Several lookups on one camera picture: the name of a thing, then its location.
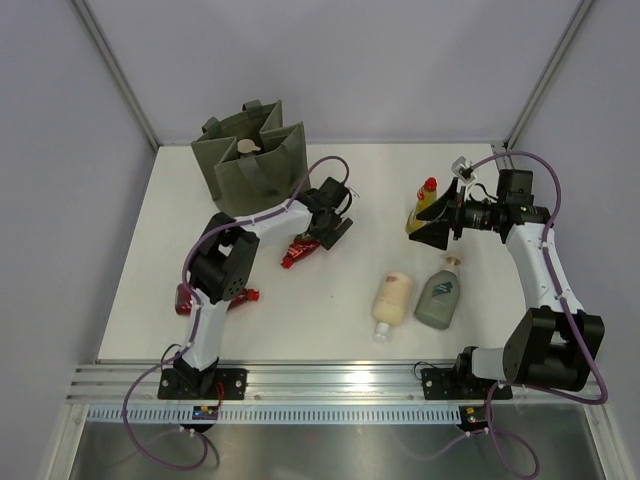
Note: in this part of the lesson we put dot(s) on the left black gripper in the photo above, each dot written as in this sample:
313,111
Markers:
329,237

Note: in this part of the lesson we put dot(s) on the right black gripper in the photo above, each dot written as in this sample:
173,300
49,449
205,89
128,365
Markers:
436,233

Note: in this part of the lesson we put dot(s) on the yellow cleaner bottle red cap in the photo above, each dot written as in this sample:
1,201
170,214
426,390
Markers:
426,196

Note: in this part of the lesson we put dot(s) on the red Fairy dish soap bottle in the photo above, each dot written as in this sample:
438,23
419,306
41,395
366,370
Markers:
301,247

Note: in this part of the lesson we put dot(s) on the grey-green pump soap bottle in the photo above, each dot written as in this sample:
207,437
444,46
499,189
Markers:
440,295

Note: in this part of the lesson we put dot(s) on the cream lotion bottle white cap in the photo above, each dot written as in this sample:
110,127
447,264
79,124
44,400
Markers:
390,305

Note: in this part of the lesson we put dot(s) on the dark red dish soap bottle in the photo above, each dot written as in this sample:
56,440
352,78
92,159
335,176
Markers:
183,301

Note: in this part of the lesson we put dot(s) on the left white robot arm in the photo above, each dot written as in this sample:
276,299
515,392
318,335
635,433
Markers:
220,263

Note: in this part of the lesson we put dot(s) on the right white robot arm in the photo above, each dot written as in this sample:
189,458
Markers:
554,345

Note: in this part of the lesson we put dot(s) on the green canvas tote bag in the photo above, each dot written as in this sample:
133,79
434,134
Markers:
245,185

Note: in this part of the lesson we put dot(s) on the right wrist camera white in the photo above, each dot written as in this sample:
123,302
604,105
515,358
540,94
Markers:
463,170

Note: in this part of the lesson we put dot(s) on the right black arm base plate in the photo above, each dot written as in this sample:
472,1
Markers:
449,384

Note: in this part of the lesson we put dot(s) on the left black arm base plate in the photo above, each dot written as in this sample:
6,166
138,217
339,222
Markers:
225,383

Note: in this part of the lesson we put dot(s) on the right aluminium frame post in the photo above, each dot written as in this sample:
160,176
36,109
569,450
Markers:
552,67

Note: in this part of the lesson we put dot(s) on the aluminium frame post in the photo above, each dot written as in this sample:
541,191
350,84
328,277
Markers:
101,43
552,67

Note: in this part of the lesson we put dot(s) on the aluminium front rail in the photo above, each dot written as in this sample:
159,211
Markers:
272,382

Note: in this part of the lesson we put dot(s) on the white slotted cable duct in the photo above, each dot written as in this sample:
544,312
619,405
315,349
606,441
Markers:
296,414

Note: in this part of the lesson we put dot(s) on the left aluminium frame post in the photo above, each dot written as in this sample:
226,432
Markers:
101,43

